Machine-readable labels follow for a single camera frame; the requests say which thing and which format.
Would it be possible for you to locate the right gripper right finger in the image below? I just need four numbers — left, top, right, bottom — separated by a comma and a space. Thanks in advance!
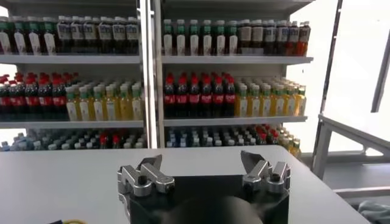
239, 150, 292, 195

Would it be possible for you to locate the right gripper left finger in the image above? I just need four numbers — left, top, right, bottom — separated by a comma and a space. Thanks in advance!
117, 154, 176, 198

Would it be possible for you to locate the yellow juice bottle green label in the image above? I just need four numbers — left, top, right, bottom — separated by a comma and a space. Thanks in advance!
247, 85, 261, 117
119, 85, 132, 121
260, 85, 272, 117
294, 86, 307, 116
131, 84, 144, 121
105, 86, 118, 121
270, 85, 285, 117
66, 86, 79, 122
282, 86, 297, 117
234, 85, 249, 117
92, 86, 105, 121
79, 86, 91, 122

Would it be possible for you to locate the grey white garment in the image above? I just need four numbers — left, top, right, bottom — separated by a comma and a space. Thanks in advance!
358, 200, 390, 224

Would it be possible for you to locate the grey metal shelf unit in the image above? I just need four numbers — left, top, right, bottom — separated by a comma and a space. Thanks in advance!
0, 0, 159, 150
152, 0, 314, 150

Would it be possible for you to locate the dark bottle green white label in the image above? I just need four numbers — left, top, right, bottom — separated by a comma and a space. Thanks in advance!
214, 20, 227, 57
163, 19, 174, 57
202, 19, 213, 57
12, 16, 27, 55
188, 19, 200, 57
0, 16, 12, 55
26, 16, 42, 55
175, 19, 187, 57
41, 16, 57, 55
227, 20, 239, 57

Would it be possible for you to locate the black slanted pole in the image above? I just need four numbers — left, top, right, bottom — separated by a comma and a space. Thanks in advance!
316, 0, 344, 118

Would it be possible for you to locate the dark bottle tan label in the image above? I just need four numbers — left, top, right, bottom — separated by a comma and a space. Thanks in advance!
251, 19, 264, 56
238, 19, 252, 56

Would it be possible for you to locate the red drink bottle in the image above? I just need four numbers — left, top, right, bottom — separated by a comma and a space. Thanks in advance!
297, 21, 312, 57

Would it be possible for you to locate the grey metal frame rack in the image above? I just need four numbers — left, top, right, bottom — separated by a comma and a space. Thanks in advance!
310, 114, 390, 198

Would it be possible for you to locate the dark window frame bar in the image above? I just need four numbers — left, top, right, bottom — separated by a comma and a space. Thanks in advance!
370, 29, 390, 113

